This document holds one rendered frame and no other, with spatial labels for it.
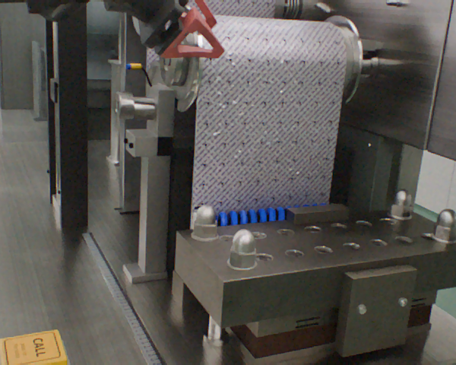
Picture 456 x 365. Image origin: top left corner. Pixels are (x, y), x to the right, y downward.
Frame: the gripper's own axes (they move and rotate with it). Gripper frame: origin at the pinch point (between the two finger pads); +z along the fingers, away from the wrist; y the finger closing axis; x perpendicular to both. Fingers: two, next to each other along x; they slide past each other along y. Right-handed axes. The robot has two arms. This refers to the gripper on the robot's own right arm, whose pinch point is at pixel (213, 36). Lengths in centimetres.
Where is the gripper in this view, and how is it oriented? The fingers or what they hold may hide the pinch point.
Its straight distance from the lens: 75.9
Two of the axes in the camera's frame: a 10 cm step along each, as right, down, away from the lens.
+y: 1.7, 7.7, -6.2
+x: 6.6, -5.6, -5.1
